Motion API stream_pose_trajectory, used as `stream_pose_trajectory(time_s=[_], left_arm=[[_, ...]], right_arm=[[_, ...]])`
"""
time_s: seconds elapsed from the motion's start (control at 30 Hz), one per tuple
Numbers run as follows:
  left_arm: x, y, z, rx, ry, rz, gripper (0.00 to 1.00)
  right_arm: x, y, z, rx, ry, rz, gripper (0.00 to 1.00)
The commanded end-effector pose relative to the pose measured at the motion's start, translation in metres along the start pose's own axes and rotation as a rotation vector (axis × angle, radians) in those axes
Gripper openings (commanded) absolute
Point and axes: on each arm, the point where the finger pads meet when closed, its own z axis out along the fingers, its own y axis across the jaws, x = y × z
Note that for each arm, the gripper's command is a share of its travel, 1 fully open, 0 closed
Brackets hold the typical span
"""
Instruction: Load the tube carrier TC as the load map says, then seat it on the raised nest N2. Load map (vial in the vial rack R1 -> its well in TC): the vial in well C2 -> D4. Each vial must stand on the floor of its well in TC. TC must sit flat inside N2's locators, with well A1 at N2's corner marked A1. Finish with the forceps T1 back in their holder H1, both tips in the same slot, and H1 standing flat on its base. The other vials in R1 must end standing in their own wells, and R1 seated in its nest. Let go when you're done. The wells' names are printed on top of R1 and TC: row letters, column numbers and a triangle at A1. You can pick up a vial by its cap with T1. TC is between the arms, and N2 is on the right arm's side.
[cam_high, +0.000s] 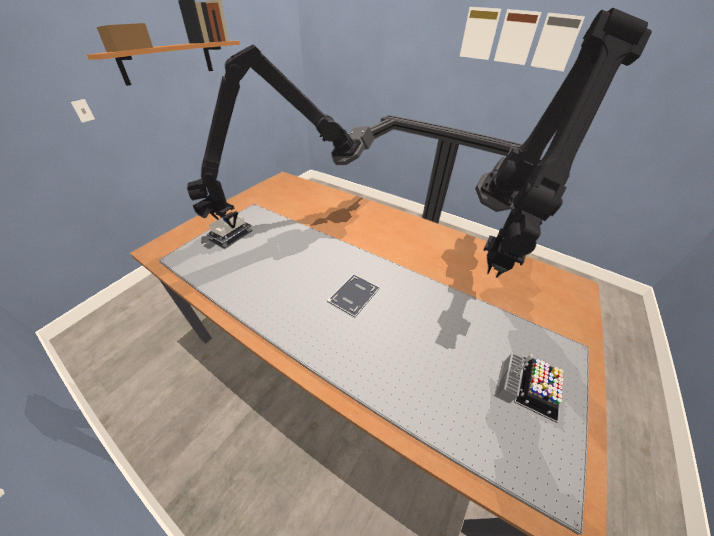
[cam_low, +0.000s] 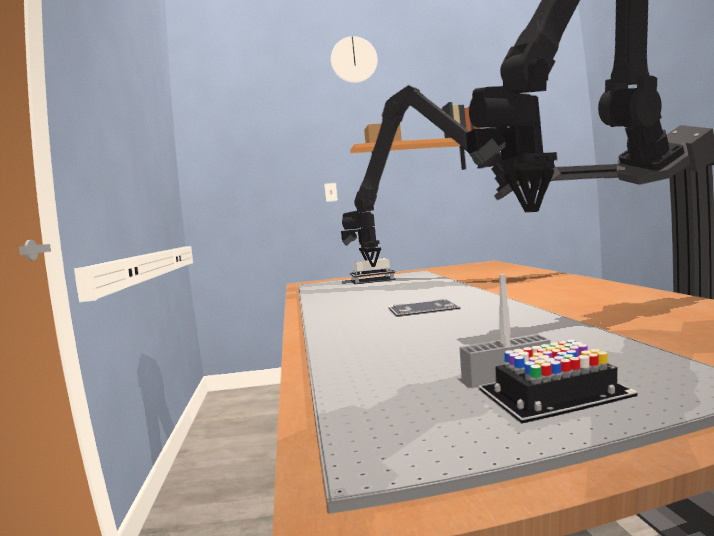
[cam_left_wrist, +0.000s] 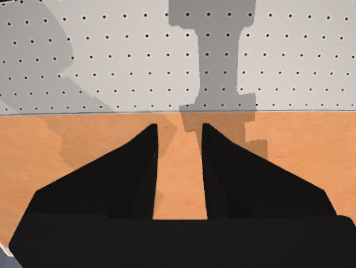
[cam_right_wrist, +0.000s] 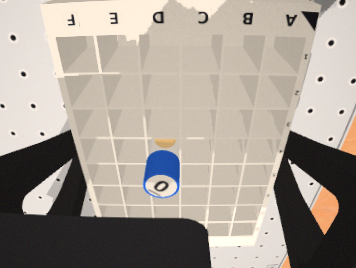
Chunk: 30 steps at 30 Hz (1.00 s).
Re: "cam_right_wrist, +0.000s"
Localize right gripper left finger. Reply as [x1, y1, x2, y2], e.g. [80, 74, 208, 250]
[0, 130, 87, 216]

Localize grey perforated base plate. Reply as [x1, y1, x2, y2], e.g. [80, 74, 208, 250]
[0, 0, 356, 268]

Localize cream grid rack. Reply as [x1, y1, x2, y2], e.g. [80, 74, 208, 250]
[40, 0, 321, 247]

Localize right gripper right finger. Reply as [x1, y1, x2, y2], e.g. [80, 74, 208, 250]
[273, 130, 356, 268]

